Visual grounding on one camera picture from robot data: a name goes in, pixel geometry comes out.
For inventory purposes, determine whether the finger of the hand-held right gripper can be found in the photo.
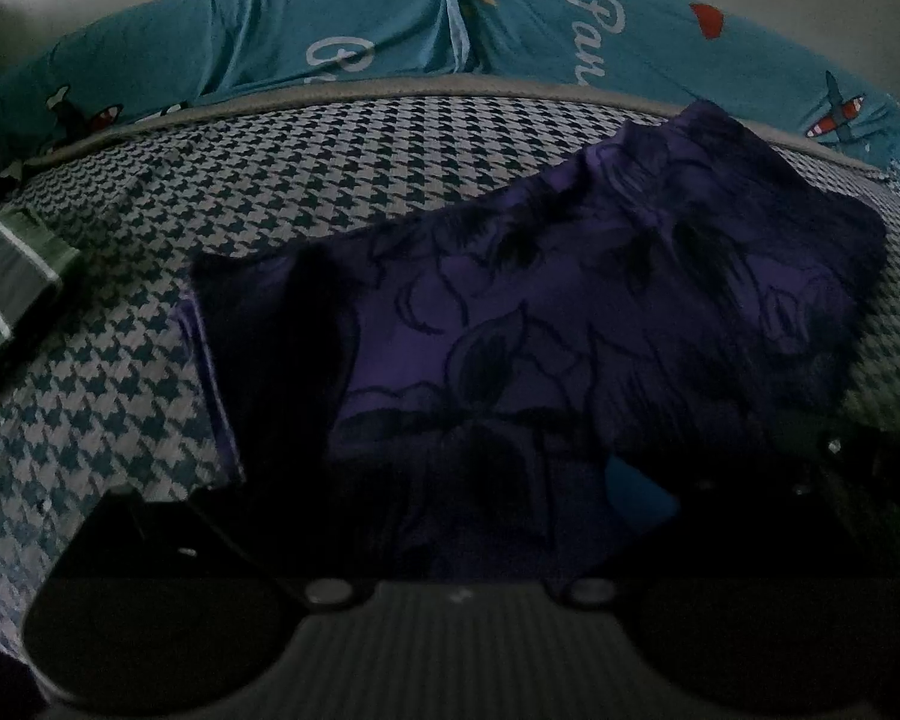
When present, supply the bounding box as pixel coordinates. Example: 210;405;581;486
780;420;882;503

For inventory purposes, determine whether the teal printed bed bumper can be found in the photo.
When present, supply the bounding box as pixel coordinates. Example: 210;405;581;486
0;0;900;188

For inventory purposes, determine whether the green striped cloth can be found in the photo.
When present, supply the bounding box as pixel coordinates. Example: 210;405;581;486
0;208;83;391

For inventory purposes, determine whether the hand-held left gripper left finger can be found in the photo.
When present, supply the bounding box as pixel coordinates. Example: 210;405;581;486
52;484;361;611

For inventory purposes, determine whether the purple floral garment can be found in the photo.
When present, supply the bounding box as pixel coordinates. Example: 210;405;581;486
176;100;890;582

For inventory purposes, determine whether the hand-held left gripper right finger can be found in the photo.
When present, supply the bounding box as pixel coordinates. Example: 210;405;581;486
562;457;856;610

